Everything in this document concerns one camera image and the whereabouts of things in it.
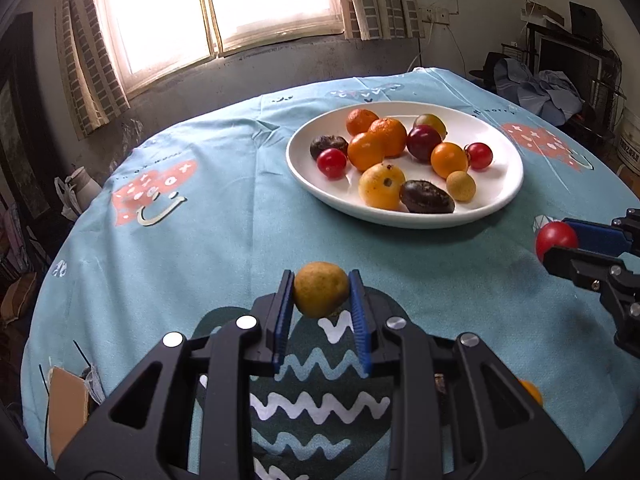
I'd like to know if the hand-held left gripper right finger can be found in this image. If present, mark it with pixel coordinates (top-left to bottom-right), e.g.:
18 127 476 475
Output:
348 269 586 480

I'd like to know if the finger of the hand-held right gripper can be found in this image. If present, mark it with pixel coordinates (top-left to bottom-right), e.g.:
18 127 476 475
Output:
542 245 640 351
562 207 640 256

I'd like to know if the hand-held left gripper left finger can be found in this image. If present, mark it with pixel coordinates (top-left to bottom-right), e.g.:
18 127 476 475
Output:
55 269 296 480

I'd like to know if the red cherry tomato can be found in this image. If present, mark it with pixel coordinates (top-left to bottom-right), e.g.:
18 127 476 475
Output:
535 222 580 263
465 142 494 170
316 148 348 179

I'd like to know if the small yellow-brown longan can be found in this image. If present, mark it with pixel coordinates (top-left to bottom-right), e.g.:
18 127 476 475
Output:
446 171 476 203
293 262 350 318

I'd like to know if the white oval plate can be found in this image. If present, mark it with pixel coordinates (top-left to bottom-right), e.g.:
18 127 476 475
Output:
285 101 525 230

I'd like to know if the yellow-orange tomato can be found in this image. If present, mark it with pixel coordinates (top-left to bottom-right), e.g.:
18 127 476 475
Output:
519 379 544 407

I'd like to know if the yellow spotted loquat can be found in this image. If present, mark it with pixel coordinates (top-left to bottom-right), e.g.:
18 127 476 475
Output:
358 162 407 211

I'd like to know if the smooth orange tomato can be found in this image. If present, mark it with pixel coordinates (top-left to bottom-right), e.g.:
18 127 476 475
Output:
348 132 386 172
430 142 469 179

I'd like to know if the orange mandarin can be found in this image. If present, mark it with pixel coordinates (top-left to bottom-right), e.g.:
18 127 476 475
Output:
346 108 380 137
368 117 408 157

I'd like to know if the dark red tomato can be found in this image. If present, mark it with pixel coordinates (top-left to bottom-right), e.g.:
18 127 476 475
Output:
406 125 442 161

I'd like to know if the green-yellow tomato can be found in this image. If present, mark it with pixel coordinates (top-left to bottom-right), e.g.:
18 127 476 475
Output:
413 113 447 138

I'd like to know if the white bucket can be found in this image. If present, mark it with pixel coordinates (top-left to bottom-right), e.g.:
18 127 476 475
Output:
616 107 640 176

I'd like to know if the blue-grey clothes pile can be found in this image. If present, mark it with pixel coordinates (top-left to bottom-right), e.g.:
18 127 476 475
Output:
492 57 586 123

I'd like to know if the black monitor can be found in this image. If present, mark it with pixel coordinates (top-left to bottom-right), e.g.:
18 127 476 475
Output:
527 22 608 111

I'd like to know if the small grey cloth scrap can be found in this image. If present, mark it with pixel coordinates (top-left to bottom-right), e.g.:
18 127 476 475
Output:
80 365 106 403

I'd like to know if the black box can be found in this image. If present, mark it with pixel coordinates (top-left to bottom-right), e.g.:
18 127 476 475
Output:
569 2 603 41

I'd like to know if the brown glasses case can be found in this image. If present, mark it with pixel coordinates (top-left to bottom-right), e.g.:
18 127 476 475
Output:
46 366 91 466

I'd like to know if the white jug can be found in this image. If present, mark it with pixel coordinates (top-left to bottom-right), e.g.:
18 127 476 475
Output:
67 166 103 211

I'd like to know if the white plastic bag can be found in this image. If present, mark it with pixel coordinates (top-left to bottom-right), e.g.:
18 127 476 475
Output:
54 176 81 221

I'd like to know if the brown cushion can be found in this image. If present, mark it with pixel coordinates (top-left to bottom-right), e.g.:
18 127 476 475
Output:
0 272 38 321

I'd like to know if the bright window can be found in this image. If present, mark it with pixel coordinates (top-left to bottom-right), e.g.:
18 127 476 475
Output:
90 0 346 91

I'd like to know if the checked curtain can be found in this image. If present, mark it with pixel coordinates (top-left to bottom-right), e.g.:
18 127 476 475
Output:
55 0 132 136
334 0 426 41

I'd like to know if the dark framed picture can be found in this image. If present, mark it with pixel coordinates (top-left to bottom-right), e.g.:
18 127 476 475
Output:
0 12 51 221

